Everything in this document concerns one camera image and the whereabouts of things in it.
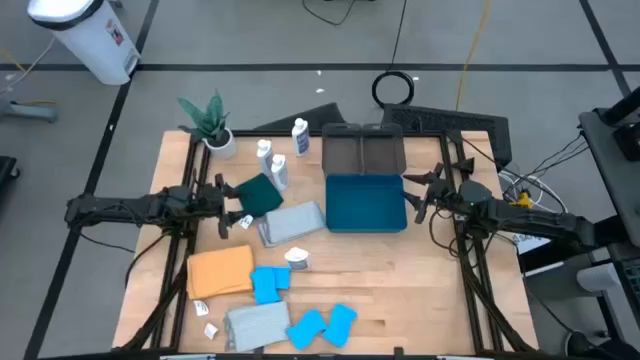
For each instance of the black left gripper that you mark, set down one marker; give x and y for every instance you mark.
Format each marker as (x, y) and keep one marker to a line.
(212, 202)

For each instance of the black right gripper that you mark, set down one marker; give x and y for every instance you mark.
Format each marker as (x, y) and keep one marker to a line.
(440, 192)

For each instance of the white paper tag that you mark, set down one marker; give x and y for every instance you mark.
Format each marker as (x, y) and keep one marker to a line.
(246, 222)
(201, 308)
(211, 330)

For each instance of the dark green cloth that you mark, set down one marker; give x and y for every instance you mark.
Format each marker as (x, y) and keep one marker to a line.
(257, 196)

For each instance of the white plastic restorer bottle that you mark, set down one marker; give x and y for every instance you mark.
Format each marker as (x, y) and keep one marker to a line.
(301, 140)
(264, 155)
(297, 259)
(279, 172)

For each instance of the grey waffle towel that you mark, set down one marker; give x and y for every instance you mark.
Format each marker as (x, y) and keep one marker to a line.
(292, 222)
(257, 326)

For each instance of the orange waffle towel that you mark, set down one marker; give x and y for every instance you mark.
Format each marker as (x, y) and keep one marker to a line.
(220, 272)

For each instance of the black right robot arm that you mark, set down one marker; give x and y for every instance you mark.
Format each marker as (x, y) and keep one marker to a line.
(525, 217)

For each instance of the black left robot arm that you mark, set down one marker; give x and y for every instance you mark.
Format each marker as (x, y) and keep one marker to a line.
(125, 206)

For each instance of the blue plastic bin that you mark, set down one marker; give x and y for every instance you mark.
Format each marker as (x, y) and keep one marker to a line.
(365, 202)

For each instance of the green plant in white pot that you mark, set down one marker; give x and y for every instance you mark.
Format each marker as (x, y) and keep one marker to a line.
(220, 145)

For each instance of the black perforated panel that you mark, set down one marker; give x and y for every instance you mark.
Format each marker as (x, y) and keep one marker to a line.
(440, 120)

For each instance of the brown two-compartment tray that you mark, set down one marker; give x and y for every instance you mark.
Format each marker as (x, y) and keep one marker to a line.
(345, 150)

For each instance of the white paper sign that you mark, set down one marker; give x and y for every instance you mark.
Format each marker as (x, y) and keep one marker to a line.
(530, 243)

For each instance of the dark grey equipment cart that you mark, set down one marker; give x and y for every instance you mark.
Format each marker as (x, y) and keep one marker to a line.
(615, 170)

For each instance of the grey cylinder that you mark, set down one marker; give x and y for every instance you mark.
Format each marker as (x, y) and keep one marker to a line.
(597, 277)

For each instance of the white pedal trash bin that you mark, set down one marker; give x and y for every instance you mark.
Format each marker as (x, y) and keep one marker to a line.
(90, 40)

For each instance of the grey stand base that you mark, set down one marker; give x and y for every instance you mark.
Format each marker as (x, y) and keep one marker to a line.
(30, 111)

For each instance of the black triangular frame bracket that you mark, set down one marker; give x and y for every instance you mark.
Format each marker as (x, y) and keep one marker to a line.
(465, 166)

